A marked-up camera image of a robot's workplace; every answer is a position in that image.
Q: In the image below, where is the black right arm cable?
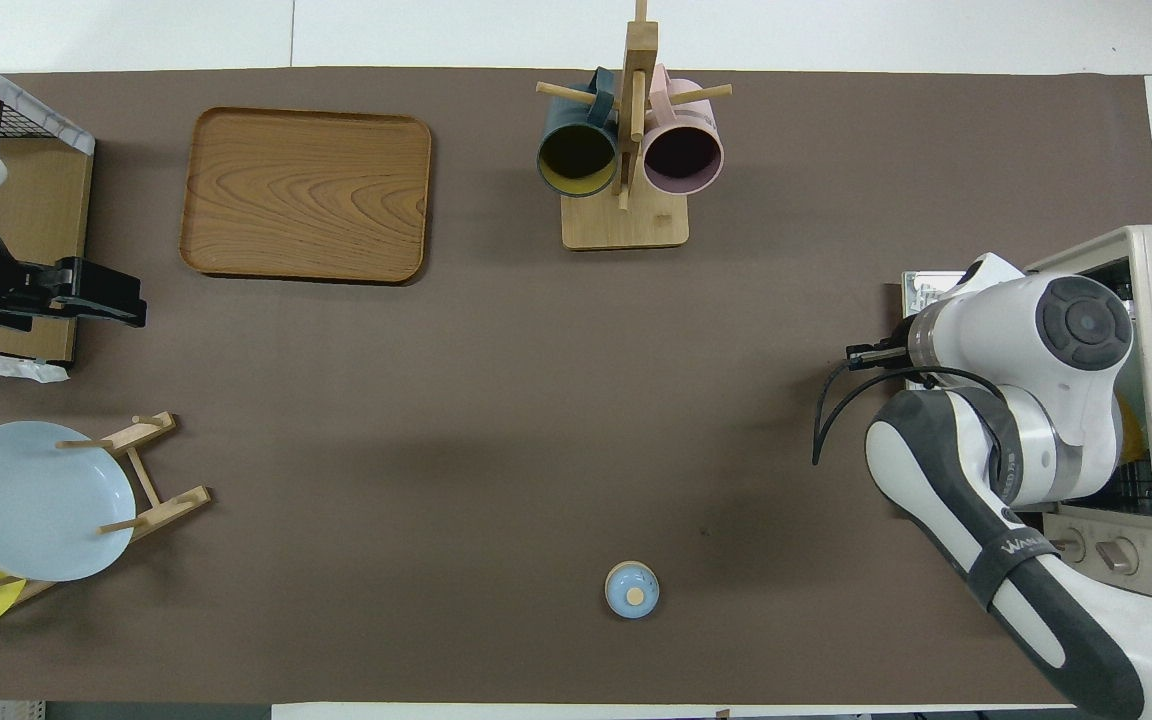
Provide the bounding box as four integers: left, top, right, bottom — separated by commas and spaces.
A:
812, 343, 982, 466

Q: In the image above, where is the pink mug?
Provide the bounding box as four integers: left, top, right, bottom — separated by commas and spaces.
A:
641, 65, 725, 197

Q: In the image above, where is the light blue plate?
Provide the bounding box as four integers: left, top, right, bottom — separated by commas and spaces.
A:
0, 421, 137, 583

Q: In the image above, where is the dark teal mug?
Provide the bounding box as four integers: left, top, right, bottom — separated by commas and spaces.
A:
536, 68, 620, 199

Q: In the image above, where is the brown table mat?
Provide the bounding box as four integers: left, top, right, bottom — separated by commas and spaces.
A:
0, 68, 1152, 706

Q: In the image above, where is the small blue domed bell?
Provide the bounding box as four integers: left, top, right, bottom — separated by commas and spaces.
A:
604, 561, 660, 620

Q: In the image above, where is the white checkered cloth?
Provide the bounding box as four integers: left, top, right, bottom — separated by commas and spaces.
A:
0, 38, 97, 156

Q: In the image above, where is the wooden mug rack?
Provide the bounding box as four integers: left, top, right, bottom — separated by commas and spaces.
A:
536, 0, 734, 251

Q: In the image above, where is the wooden stepped shelf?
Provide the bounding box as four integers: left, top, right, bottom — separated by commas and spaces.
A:
0, 80, 95, 366

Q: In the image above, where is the wooden plate rack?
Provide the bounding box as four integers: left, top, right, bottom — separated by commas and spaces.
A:
0, 411, 212, 606

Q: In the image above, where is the glass oven door with handle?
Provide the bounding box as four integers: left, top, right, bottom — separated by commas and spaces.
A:
901, 270, 972, 393

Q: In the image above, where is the black wire basket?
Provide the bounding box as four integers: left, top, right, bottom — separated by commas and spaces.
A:
0, 60, 67, 151

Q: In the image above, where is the brown wooden tray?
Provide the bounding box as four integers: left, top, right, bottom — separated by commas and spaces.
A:
179, 107, 433, 286

